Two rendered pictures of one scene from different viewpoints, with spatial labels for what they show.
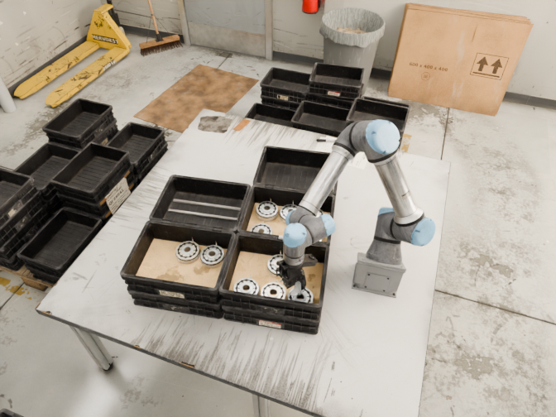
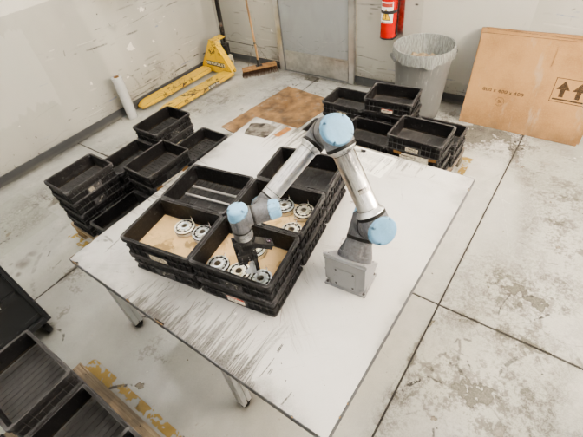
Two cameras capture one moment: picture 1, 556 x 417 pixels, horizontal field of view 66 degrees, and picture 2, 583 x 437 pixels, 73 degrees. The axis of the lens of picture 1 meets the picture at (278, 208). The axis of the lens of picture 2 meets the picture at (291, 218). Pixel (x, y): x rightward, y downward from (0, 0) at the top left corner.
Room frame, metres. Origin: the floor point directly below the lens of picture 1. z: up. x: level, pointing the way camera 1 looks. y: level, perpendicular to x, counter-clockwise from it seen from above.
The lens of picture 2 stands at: (0.01, -0.61, 2.17)
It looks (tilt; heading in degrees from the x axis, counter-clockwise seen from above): 44 degrees down; 21
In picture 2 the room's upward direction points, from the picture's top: 8 degrees counter-clockwise
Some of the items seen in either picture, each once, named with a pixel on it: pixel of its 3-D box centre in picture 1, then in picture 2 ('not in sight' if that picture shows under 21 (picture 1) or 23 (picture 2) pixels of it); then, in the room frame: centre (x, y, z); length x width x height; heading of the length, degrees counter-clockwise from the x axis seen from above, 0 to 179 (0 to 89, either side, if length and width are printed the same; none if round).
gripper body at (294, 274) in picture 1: (291, 269); (245, 247); (0.92, -0.05, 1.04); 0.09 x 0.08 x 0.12; 124
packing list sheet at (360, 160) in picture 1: (342, 151); (366, 160); (2.00, -0.39, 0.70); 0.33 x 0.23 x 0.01; 70
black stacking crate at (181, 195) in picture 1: (203, 210); (210, 196); (1.36, 0.35, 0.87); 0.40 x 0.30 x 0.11; 80
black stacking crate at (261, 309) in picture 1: (275, 276); (246, 257); (1.00, 0.01, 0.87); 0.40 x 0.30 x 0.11; 80
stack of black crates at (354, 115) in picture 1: (373, 139); (417, 156); (2.55, -0.70, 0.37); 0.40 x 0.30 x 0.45; 70
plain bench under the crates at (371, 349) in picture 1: (275, 265); (284, 258); (1.43, 0.02, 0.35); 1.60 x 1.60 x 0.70; 70
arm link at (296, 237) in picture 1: (294, 240); (239, 218); (0.92, -0.06, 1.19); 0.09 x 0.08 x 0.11; 123
